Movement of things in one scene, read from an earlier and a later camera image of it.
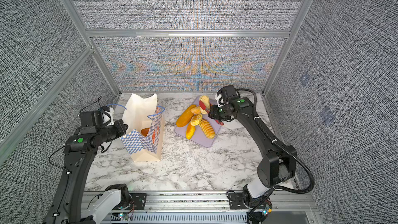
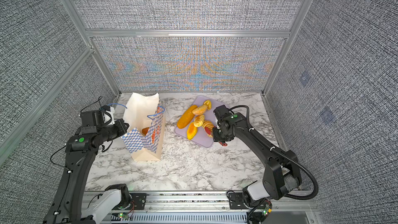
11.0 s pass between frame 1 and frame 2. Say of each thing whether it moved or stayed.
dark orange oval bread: stayed
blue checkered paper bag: stayed
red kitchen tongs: moved
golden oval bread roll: stayed
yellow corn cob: stayed
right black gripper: moved
